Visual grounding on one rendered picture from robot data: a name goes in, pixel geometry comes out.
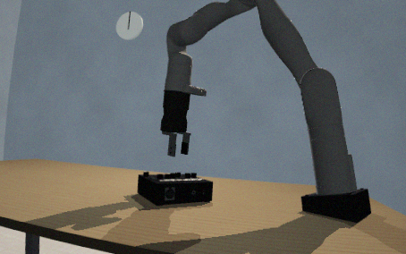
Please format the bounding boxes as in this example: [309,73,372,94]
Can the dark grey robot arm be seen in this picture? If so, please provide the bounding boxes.
[166,0,358,195]

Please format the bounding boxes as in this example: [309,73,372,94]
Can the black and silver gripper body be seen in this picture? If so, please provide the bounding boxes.
[161,72,207,132]

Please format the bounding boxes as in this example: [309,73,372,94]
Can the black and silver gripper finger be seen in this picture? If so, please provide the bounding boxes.
[162,131,177,157]
[176,132,191,155]

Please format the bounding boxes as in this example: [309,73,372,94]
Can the black lighting desk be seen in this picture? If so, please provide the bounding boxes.
[138,172,213,206]

